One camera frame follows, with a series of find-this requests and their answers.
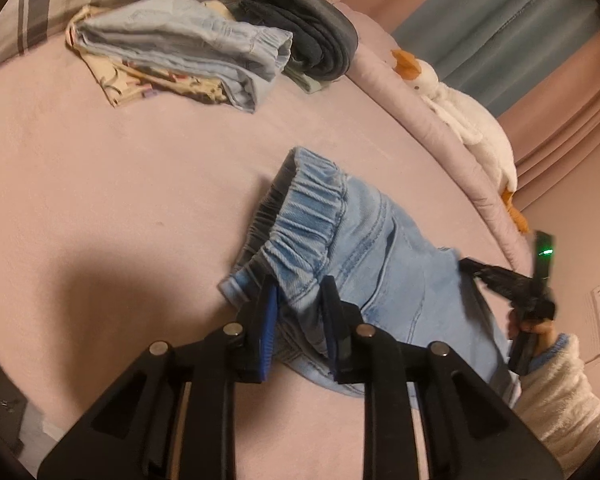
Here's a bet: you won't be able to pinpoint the blue curtain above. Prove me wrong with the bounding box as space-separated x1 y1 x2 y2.
392 0 600 106

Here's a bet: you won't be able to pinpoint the pink curtain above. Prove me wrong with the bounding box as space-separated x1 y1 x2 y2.
337 0 600 211

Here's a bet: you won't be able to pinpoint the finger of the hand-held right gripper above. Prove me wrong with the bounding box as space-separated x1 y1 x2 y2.
459 257 536 312

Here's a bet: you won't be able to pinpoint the pink quilt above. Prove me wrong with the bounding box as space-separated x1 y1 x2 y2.
230 0 536 281

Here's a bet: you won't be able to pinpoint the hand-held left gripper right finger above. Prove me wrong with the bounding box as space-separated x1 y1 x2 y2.
321 276 566 480

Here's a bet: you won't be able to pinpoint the person's right forearm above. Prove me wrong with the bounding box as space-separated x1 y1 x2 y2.
516 332 600 476

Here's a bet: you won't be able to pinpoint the folded dark grey pants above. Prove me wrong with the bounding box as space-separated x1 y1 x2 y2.
240 0 359 82

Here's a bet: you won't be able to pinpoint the person's right hand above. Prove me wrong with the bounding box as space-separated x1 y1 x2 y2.
507 310 555 357

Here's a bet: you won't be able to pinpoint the pink bed sheet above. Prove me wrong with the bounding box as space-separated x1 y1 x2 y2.
0 25 531 480

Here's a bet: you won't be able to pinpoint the white goose plush toy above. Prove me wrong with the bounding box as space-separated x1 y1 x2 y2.
391 49 531 233

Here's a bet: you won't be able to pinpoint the light blue denim pants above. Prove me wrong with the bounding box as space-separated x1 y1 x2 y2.
217 146 523 411

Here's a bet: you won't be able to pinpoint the folded cream patterned cloth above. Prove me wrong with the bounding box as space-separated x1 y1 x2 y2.
66 5 228 108

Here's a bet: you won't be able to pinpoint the folded light green cloth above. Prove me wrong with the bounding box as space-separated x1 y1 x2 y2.
284 60 328 95

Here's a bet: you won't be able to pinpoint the folded pale blue pants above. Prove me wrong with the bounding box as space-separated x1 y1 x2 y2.
72 0 293 113

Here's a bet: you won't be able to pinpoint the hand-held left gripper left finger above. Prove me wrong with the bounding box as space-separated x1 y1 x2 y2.
37 280 281 480

